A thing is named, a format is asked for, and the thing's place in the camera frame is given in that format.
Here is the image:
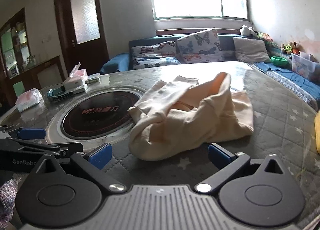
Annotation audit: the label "grey pillow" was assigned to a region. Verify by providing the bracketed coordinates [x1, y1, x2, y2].
[232, 36, 272, 63]

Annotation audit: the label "dark wooden cabinet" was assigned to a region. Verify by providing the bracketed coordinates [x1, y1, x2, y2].
[0, 7, 64, 114]

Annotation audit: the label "yellow object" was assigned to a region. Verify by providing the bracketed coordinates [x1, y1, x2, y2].
[314, 111, 320, 156]

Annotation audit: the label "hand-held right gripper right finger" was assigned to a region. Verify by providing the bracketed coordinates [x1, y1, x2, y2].
[196, 143, 292, 195]

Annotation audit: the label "pink tissue pack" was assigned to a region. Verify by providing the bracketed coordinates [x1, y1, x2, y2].
[15, 88, 43, 113]

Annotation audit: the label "green packets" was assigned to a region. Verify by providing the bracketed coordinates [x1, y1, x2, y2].
[85, 74, 101, 84]

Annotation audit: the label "colourful soft toy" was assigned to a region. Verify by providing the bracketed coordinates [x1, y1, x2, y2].
[257, 32, 273, 43]

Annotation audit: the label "blue blanket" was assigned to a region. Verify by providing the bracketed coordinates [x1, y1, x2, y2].
[250, 61, 320, 103]

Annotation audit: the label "person's left forearm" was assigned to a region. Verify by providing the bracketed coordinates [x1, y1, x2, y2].
[0, 179, 18, 230]

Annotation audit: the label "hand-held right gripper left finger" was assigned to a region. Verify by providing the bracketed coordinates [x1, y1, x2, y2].
[30, 142, 128, 195]

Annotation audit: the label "green bowl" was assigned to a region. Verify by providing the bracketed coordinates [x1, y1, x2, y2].
[270, 56, 291, 67]

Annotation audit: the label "green and brown plush toys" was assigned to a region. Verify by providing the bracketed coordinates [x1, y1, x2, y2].
[281, 41, 301, 55]

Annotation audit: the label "clear plastic storage box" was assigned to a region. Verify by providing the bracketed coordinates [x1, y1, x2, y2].
[290, 51, 320, 82]

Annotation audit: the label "teal smartwatch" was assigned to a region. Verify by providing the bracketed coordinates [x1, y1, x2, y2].
[47, 87, 74, 102]

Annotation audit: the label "dark wooden door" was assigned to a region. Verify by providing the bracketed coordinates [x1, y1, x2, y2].
[53, 0, 110, 77]

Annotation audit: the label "large butterfly print pillow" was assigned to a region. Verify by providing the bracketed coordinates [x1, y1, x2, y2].
[176, 28, 224, 64]

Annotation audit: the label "cream fleece garment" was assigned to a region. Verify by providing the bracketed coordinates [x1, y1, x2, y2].
[127, 71, 254, 162]

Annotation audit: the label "dark blue sofa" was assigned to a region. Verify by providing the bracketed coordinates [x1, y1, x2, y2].
[99, 33, 320, 111]

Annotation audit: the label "white box with pink lid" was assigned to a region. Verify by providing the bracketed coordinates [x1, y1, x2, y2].
[62, 62, 88, 93]

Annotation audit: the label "black and white plush toy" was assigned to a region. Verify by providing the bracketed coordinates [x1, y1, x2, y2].
[239, 25, 258, 37]

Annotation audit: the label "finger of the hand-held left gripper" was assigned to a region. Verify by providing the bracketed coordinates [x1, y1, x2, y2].
[15, 141, 84, 158]
[0, 125, 47, 140]

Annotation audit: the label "round black induction cooktop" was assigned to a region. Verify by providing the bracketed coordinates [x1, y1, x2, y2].
[47, 85, 147, 146]

